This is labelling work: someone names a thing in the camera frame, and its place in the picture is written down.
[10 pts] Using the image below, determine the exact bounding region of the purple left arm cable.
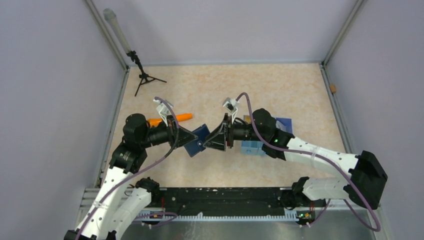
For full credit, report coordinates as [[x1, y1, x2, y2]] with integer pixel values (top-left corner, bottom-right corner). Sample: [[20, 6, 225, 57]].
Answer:
[[74, 96, 181, 240]]

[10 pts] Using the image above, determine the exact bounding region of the small tan block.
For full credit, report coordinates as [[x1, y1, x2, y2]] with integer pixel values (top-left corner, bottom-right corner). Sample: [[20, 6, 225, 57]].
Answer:
[[329, 84, 337, 94]]

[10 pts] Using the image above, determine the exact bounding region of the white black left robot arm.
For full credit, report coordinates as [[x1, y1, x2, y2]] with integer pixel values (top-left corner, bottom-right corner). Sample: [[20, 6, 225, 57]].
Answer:
[[64, 113, 198, 240]]

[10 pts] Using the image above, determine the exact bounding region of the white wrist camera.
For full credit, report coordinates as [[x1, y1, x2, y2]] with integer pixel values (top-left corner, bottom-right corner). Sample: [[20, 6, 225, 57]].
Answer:
[[153, 96, 174, 126], [222, 97, 240, 123]]

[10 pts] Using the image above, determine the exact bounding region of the dark blue leather card holder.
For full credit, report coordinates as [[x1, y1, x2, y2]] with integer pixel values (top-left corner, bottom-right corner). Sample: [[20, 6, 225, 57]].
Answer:
[[184, 124, 210, 158]]

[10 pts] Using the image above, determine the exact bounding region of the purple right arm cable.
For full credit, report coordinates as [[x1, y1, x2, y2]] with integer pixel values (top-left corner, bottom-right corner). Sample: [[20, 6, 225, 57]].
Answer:
[[235, 92, 382, 233]]

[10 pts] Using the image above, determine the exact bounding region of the orange flashlight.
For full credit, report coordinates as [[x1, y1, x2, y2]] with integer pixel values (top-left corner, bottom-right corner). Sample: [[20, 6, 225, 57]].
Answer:
[[147, 113, 193, 127]]

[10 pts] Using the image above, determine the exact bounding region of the grey tube on tripod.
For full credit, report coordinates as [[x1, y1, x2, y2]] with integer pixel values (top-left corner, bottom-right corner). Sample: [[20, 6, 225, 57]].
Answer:
[[102, 8, 132, 55]]

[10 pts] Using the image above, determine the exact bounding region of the black mini tripod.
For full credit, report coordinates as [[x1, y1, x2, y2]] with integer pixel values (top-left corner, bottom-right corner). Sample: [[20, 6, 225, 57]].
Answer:
[[126, 50, 167, 97]]

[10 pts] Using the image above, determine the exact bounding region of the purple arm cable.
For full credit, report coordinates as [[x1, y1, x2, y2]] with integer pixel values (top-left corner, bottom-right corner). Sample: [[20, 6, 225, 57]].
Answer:
[[74, 96, 181, 240], [235, 92, 382, 233]]

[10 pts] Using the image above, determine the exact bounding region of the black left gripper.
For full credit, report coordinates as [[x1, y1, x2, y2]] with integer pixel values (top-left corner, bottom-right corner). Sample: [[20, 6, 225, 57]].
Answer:
[[139, 114, 199, 149]]

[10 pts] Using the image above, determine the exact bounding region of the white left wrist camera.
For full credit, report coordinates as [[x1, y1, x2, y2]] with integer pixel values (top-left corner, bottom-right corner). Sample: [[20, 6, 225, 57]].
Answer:
[[153, 96, 174, 126]]

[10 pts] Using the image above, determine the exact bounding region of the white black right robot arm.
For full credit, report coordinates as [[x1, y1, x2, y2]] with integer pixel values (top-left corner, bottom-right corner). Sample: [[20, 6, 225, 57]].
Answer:
[[203, 108, 388, 210]]

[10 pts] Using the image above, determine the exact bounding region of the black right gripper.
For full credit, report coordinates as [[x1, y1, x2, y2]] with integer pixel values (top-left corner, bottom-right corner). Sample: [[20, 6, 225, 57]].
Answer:
[[203, 113, 267, 151]]

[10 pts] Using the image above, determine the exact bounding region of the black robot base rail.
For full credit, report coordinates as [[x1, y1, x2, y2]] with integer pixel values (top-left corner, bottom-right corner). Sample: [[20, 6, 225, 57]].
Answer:
[[148, 187, 327, 217]]

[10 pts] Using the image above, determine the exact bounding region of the light blue drawer organizer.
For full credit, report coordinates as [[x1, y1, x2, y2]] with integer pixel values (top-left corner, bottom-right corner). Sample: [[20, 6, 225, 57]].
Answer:
[[240, 114, 295, 158]]

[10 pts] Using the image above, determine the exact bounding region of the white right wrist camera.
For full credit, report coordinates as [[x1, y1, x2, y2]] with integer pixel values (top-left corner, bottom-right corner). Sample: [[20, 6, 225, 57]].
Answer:
[[222, 97, 240, 123]]

